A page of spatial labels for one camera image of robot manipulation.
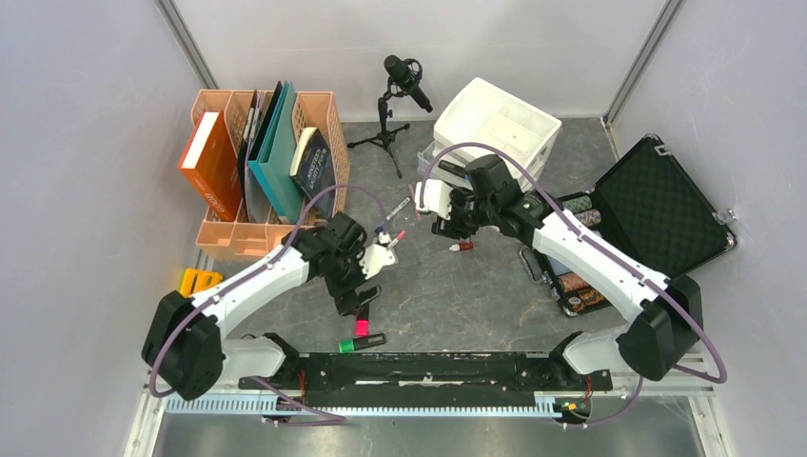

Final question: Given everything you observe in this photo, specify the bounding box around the clear barrel pen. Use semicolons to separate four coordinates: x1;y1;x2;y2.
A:
384;196;412;225

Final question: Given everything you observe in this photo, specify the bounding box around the pink thin pen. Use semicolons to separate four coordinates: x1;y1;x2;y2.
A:
408;183;422;222

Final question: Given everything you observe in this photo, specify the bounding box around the orange book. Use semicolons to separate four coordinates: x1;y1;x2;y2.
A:
177;111;242;222

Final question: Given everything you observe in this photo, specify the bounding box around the blue highlighter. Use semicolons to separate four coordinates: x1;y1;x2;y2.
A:
438;160;466;179

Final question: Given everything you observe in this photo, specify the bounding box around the green file folder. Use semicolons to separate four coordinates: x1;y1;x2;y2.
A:
251;81;304;224

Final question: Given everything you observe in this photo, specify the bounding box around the pink white marker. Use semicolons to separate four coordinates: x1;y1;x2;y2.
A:
387;230;406;248

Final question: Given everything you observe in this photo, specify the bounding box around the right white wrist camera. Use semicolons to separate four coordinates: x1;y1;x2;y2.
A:
413;179;453;220

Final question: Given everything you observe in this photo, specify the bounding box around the dark blue hardcover book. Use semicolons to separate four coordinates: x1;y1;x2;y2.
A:
289;127;336;200

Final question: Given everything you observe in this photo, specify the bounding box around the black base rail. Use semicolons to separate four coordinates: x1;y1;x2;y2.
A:
268;352;613;407

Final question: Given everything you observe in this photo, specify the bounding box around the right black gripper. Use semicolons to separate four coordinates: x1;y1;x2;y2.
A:
431;183;498;244

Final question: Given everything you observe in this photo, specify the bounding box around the black open carrying case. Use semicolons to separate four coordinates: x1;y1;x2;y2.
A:
520;133;738;319

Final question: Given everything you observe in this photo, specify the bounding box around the white plastic drawer unit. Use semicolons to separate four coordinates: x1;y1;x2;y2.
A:
418;77;562;179

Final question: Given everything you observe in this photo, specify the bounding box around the green highlighter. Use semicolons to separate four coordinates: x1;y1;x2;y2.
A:
338;333;386;354

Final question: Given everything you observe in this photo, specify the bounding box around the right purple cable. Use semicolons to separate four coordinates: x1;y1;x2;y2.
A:
419;142;729;430

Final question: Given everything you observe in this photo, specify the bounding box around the peach plastic file organizer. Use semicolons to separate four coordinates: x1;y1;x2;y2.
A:
191;82;350;261

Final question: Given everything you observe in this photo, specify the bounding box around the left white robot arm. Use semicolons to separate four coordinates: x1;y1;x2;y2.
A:
141;212;398;401

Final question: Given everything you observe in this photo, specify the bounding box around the yellow orange block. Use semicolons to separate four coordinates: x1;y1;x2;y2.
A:
177;268;224;297

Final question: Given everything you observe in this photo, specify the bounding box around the black microphone on tripod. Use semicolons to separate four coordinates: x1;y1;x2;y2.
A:
346;54;434;179

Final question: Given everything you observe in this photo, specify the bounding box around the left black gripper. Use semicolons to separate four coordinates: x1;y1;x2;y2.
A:
321;241;383;316

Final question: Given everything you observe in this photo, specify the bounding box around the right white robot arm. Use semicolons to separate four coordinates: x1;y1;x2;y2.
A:
415;154;707;388

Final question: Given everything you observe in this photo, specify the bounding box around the blue cap white marker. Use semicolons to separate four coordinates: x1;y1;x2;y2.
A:
376;226;392;246

